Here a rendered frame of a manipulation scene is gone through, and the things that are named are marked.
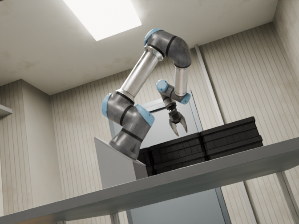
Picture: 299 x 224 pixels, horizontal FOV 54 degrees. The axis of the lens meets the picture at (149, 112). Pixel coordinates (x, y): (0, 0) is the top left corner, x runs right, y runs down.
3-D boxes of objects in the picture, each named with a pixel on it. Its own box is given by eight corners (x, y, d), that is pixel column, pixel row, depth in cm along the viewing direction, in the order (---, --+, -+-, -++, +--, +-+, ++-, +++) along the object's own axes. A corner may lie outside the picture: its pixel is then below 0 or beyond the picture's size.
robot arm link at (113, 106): (119, 123, 136) (178, 31, 146) (94, 109, 141) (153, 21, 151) (126, 130, 147) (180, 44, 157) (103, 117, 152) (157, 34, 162)
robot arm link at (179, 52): (199, 39, 144) (192, 97, 186) (179, 31, 148) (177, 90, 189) (187, 54, 140) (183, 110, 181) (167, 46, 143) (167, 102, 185)
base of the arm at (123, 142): (132, 159, 130) (143, 139, 131) (104, 142, 133) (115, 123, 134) (138, 161, 144) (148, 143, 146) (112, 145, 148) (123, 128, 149)
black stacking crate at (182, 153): (205, 153, 157) (199, 133, 161) (153, 167, 162) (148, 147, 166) (211, 161, 194) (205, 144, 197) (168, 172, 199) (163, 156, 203)
